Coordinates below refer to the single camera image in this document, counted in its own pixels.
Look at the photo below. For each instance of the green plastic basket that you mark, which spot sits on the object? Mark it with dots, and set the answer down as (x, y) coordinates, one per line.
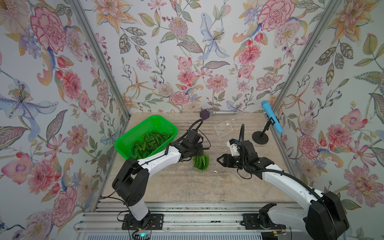
(123, 144)

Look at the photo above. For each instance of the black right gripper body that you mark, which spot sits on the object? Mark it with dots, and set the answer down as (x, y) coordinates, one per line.
(239, 162)

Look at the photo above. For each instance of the clear pepper clamshell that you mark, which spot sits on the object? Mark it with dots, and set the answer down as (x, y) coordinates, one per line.
(225, 127)
(201, 163)

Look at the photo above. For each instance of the purple foam microphone cube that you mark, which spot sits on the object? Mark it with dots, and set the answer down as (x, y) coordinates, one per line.
(204, 114)

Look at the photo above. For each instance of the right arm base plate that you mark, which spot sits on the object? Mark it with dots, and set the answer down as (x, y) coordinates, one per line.
(256, 221)

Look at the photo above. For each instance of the blue microphone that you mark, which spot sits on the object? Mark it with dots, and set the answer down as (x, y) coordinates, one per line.
(267, 108)

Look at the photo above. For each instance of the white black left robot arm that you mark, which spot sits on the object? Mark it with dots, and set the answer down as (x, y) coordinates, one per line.
(131, 181)

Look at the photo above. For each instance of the curved green pepper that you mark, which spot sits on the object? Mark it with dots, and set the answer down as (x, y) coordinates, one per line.
(148, 144)

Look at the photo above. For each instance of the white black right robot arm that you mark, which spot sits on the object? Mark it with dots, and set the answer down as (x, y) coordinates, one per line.
(321, 216)

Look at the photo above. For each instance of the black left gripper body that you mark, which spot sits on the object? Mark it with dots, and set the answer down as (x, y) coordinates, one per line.
(196, 150)

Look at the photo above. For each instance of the black microphone stand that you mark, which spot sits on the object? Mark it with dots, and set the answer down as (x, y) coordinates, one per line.
(261, 137)

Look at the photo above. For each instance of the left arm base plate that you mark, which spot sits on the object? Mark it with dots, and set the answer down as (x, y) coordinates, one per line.
(149, 222)

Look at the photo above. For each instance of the aluminium rail frame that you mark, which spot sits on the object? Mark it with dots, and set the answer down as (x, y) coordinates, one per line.
(191, 221)

